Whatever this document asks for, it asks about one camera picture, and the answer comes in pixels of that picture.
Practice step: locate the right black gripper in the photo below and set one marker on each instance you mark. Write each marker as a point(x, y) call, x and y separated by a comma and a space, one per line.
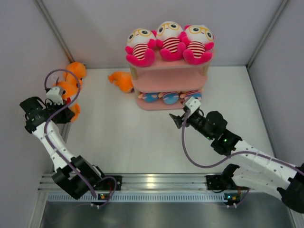
point(178, 120)

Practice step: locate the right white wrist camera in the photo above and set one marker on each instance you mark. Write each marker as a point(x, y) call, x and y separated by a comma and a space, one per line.
point(191, 105)

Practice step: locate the black-haired doll plush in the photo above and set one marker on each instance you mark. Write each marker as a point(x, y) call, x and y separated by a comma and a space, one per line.
point(169, 98)

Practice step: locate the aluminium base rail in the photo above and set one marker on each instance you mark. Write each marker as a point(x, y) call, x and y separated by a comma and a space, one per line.
point(197, 181)

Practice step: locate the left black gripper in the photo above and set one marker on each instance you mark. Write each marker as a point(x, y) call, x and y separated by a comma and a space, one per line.
point(68, 115)

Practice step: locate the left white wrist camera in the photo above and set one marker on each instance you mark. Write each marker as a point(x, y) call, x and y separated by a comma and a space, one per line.
point(55, 95)

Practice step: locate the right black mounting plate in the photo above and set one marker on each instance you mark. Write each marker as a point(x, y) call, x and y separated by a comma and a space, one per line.
point(214, 183)

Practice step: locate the pink three-tier shelf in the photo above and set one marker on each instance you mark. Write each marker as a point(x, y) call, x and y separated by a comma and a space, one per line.
point(167, 76)

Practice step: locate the blue-hat doll plush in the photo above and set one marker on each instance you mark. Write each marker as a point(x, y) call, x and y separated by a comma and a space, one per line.
point(189, 94)

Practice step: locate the orange shark plush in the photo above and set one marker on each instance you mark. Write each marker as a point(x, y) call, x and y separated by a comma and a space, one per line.
point(79, 70)
point(123, 80)
point(69, 93)

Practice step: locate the white slotted cable duct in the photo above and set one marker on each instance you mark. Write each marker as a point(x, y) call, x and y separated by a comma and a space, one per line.
point(146, 197)

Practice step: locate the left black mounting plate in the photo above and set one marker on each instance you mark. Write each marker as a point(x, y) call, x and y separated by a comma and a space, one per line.
point(109, 183)

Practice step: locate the doll plush on bottom shelf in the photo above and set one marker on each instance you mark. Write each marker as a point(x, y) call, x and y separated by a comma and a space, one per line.
point(149, 97)

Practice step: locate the pink panda plush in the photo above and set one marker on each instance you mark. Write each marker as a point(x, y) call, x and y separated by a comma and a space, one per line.
point(199, 42)
point(140, 48)
point(169, 41)

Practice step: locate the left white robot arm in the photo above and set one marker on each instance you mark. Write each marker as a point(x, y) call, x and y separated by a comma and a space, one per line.
point(74, 175)

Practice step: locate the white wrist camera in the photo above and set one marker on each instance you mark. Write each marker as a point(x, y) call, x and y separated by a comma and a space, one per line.
point(191, 105)
point(55, 95)

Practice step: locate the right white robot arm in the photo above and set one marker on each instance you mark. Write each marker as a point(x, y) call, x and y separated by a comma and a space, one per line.
point(248, 167)

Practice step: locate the black mounting plate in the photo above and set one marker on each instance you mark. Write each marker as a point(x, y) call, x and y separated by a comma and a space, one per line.
point(214, 183)
point(109, 183)

